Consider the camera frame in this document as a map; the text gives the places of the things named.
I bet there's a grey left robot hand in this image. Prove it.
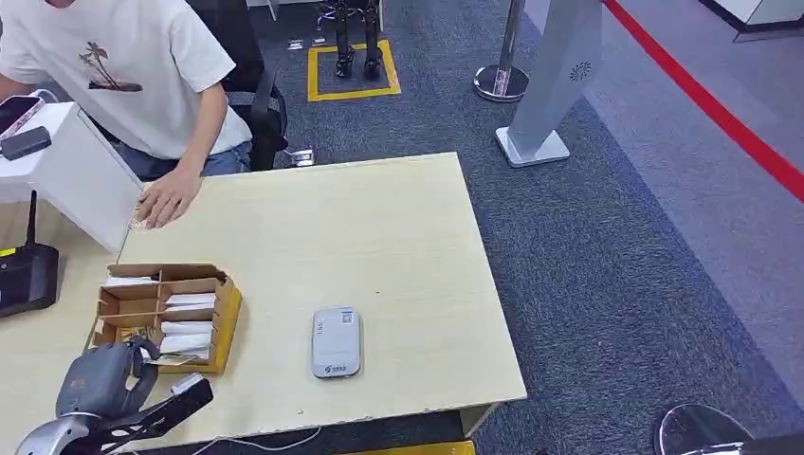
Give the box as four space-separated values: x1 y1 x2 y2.
55 336 163 420

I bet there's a person's left hand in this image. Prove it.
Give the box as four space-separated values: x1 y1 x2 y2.
135 167 204 230

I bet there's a white box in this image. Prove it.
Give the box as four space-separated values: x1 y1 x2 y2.
0 101 145 254

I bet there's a black router with antenna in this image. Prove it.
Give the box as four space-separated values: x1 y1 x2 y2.
0 190 62 319

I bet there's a wooden card box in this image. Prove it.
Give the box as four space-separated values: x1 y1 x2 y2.
86 263 244 377

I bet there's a person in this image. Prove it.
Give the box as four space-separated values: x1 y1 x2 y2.
0 0 254 231

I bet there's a black power bank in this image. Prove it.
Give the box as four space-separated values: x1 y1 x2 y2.
0 126 53 162

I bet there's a black office chair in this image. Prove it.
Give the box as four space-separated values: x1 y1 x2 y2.
187 0 291 173

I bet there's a smartphone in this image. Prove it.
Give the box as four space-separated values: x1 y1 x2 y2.
0 95 47 140

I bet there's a yellow tape square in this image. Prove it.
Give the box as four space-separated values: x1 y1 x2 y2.
306 39 403 103

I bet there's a grey white card reader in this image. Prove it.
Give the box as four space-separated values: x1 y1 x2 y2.
310 306 364 380

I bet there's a black robot leg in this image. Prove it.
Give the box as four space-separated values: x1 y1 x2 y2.
331 0 356 80
362 0 385 82

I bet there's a yellow floor tape strip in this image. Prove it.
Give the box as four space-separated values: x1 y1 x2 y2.
350 441 477 455

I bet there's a grey kiosk stand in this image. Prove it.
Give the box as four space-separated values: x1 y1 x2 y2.
494 0 606 169

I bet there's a red floor tape line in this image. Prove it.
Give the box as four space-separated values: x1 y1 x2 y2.
600 0 804 206

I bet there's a chrome stanchion base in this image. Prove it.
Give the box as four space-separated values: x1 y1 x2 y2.
652 403 757 455

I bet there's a white cabinet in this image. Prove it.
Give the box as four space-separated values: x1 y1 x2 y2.
695 0 804 46

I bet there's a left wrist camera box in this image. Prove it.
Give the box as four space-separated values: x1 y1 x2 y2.
92 373 215 444

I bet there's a white cable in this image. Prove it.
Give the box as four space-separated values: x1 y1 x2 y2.
191 426 324 455

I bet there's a chrome stanchion with post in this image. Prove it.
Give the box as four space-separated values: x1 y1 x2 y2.
472 0 531 104

